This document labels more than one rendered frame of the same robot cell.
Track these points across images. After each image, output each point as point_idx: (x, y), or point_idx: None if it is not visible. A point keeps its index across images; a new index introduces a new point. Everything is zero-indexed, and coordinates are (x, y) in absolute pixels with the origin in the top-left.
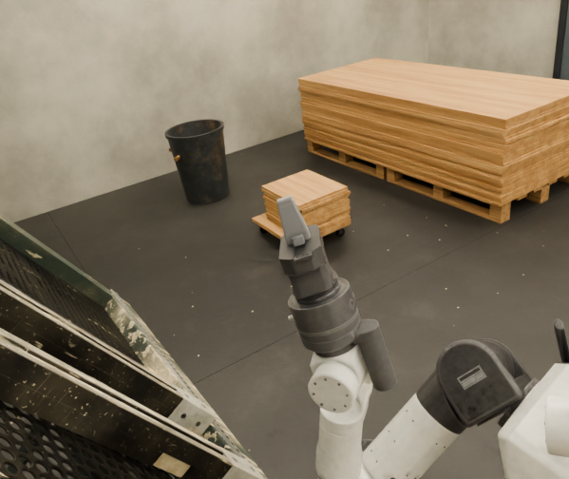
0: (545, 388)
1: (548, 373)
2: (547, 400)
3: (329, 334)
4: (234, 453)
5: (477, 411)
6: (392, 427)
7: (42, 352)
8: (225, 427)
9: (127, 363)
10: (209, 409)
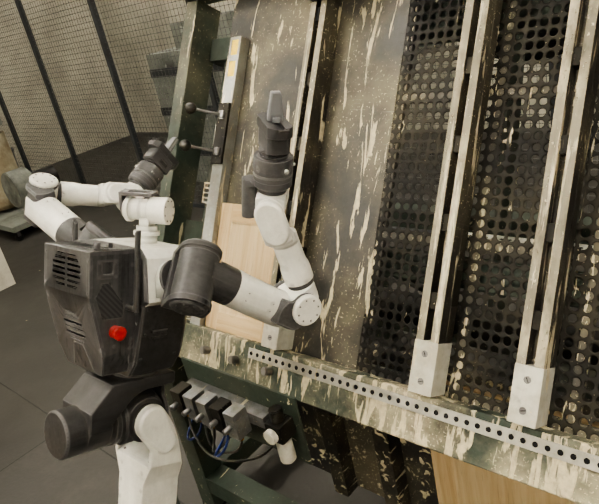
0: (159, 250)
1: (153, 256)
2: (166, 199)
3: None
4: (462, 410)
5: None
6: (261, 281)
7: (465, 144)
8: (526, 476)
9: (533, 277)
10: (522, 424)
